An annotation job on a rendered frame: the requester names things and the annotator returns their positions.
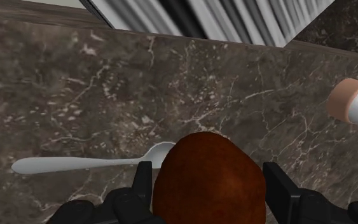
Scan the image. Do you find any white bottle with tan cap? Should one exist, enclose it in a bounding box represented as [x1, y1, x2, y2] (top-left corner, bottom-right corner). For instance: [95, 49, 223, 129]
[326, 78, 358, 134]

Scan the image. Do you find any reddish brown round fruit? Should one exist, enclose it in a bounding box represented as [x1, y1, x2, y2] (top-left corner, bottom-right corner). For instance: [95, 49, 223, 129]
[152, 131, 267, 224]

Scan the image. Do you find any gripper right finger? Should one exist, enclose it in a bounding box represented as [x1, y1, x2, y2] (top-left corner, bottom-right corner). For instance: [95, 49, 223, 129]
[262, 161, 358, 224]

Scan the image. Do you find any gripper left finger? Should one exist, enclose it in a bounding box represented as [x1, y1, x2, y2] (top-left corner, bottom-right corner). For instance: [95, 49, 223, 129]
[46, 160, 166, 224]

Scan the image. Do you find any grey striped curtain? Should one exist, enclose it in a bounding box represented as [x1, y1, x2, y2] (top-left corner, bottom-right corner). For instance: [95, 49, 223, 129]
[79, 0, 336, 48]

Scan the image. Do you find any white spoon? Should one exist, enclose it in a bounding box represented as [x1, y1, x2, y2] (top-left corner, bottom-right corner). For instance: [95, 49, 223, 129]
[11, 141, 177, 175]

